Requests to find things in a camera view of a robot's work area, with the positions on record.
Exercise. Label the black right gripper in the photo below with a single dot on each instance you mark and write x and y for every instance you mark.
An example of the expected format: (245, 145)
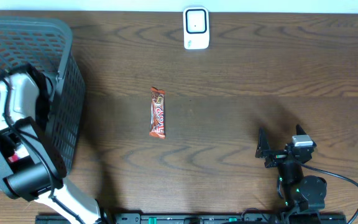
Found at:
(263, 150)

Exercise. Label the orange Top chocolate bar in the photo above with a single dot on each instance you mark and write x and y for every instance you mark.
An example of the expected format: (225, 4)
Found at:
(157, 128)

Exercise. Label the red blue snack packet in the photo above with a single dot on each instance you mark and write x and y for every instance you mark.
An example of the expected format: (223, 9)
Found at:
(19, 153)

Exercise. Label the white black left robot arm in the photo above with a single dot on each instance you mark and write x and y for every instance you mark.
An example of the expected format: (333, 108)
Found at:
(30, 166)

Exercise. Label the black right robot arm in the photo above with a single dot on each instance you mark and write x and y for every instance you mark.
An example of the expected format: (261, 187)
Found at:
(303, 194)

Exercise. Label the dark grey plastic basket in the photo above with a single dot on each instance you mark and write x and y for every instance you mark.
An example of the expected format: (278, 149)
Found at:
(45, 44)

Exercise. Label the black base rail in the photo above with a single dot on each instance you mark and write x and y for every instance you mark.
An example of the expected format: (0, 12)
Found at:
(135, 218)

